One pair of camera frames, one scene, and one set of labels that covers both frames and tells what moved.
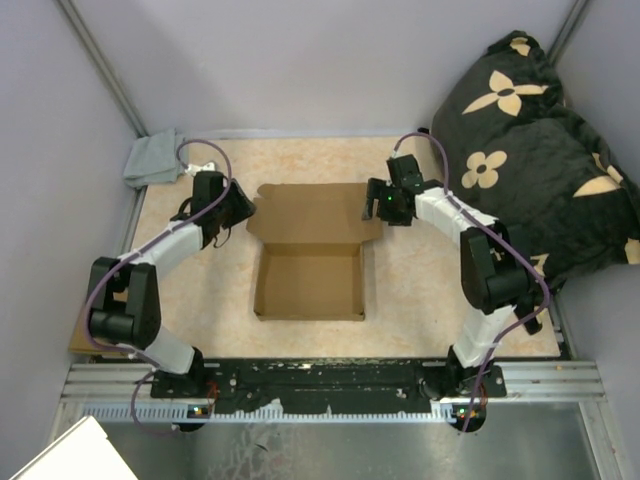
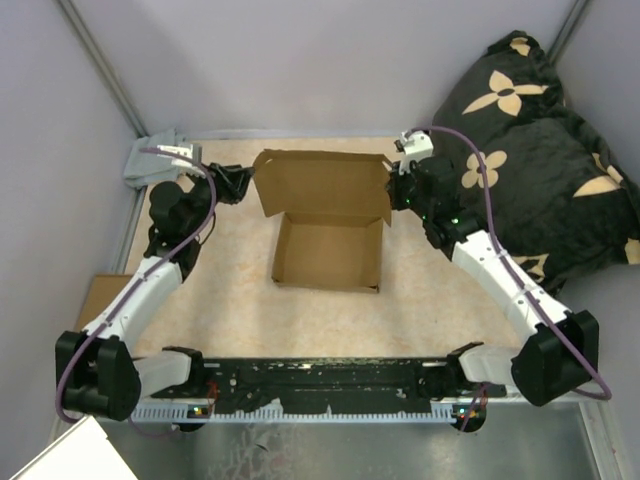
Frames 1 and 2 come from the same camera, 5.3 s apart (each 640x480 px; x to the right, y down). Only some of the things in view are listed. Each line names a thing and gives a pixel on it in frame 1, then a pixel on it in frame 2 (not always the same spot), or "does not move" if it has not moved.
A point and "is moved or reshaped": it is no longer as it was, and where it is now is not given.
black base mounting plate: (357, 384) does not move
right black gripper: (377, 190) → (393, 186)
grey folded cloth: (153, 159) does not move
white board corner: (81, 452) does not move
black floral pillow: (505, 140) does not move
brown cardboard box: (309, 258) is moved or reshaped
